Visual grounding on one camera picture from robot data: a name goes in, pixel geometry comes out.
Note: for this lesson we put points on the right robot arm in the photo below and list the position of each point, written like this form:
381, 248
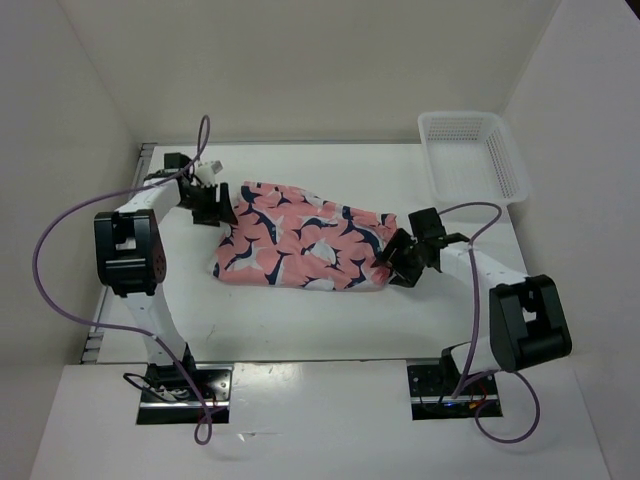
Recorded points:
518, 320

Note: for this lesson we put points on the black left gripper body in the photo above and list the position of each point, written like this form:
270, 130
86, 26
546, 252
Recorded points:
202, 202

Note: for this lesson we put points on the white plastic basket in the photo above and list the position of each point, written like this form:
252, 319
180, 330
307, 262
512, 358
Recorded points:
472, 156

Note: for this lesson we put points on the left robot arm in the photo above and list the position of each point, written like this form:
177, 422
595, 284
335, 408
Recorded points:
131, 260

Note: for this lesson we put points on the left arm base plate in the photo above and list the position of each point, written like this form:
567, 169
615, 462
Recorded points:
168, 399

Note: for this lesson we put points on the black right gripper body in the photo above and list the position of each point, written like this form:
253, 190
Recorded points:
409, 265

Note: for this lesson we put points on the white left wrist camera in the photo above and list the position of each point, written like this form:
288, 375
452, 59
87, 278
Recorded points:
205, 172

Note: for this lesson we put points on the pink shark print shorts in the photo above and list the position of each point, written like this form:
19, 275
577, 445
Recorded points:
286, 236

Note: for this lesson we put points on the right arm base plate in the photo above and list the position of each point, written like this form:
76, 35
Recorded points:
430, 395

